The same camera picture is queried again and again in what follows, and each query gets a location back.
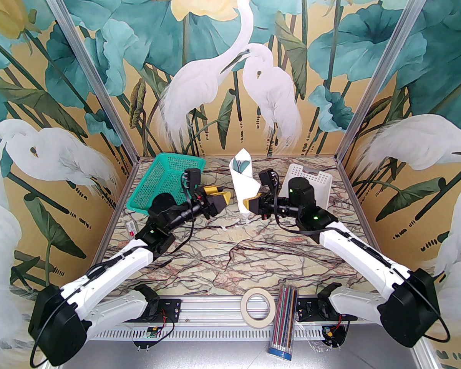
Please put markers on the white paper napkin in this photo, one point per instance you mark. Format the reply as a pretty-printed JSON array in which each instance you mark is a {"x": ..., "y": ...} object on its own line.
[{"x": 244, "y": 185}]

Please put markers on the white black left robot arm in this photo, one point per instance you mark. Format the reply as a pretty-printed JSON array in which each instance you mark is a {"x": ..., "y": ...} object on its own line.
[{"x": 111, "y": 279}]

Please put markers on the masking tape roll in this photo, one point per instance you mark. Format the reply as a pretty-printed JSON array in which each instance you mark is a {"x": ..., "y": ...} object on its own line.
[{"x": 246, "y": 313}]

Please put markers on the white perforated plastic basket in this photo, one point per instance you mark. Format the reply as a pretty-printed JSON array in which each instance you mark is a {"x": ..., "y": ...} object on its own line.
[{"x": 319, "y": 183}]

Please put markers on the green plastic mesh basket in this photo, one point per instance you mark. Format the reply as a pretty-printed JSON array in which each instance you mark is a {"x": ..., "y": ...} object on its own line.
[{"x": 157, "y": 179}]

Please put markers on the coloured pencil pack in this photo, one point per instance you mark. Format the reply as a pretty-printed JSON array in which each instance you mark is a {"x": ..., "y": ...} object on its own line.
[{"x": 284, "y": 317}]

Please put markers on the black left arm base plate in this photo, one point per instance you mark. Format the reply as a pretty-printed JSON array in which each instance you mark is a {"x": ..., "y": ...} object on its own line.
[{"x": 171, "y": 308}]

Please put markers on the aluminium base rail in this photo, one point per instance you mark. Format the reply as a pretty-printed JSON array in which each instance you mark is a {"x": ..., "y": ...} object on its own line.
[{"x": 215, "y": 309}]

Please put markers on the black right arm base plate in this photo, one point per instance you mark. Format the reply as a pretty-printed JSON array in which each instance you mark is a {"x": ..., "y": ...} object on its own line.
[{"x": 305, "y": 308}]

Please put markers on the aluminium frame post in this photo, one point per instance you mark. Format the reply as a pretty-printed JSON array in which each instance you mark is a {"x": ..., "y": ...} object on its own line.
[
  {"x": 383, "y": 71},
  {"x": 98, "y": 79}
]

